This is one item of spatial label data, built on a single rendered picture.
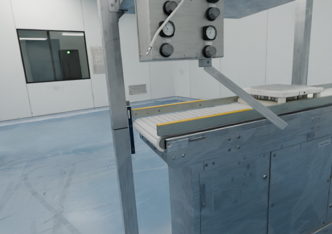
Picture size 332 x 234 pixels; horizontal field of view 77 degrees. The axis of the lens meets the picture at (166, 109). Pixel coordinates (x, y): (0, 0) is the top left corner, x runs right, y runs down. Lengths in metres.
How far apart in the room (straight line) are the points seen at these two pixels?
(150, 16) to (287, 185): 0.93
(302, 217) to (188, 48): 1.05
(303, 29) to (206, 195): 1.07
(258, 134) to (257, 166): 0.18
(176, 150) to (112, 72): 0.39
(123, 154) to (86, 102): 4.86
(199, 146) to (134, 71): 5.48
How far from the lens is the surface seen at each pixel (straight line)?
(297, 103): 0.94
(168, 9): 0.54
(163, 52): 0.52
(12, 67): 5.58
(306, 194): 1.29
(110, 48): 0.82
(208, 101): 0.97
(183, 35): 0.56
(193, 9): 0.59
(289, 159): 1.08
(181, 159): 0.64
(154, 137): 0.62
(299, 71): 1.47
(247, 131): 0.77
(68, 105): 5.64
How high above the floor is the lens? 1.01
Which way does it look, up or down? 11 degrees down
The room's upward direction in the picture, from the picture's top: 3 degrees counter-clockwise
